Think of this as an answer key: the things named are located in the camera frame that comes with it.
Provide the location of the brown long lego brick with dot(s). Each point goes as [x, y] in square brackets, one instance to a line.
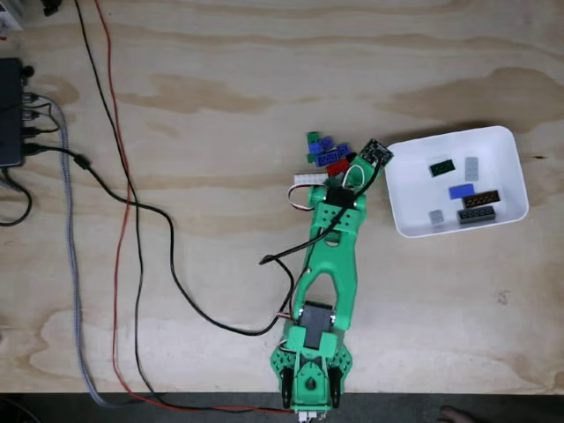
[481, 199]

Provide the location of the white plastic bin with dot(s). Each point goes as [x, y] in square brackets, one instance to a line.
[410, 194]

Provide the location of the small grey lego brick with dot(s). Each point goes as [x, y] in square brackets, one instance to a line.
[436, 217]

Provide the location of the green camera circuit board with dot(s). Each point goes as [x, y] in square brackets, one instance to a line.
[375, 153]

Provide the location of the black clamp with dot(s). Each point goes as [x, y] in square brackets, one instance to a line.
[50, 6]

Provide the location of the dark green lego brick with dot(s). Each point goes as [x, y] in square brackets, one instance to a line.
[442, 168]

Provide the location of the light grey lego brick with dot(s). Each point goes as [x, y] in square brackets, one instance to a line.
[472, 168]

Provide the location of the white box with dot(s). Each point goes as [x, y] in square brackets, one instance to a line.
[9, 15]

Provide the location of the blue lego plate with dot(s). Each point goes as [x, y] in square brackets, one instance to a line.
[461, 191]

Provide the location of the black round knob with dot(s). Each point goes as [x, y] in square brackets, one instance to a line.
[27, 70]

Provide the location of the white long lego brick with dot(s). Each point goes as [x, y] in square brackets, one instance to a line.
[310, 179]

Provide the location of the dark grey hub box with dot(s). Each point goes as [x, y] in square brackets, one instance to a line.
[9, 110]

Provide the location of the small black lego brick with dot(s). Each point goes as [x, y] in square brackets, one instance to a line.
[351, 157]

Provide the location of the small blue lego brick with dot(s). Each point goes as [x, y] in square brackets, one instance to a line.
[314, 147]
[326, 143]
[343, 150]

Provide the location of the blue oblong lego brick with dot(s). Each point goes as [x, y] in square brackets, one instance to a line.
[327, 158]

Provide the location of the red oblong lego brick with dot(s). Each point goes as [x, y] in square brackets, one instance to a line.
[337, 166]

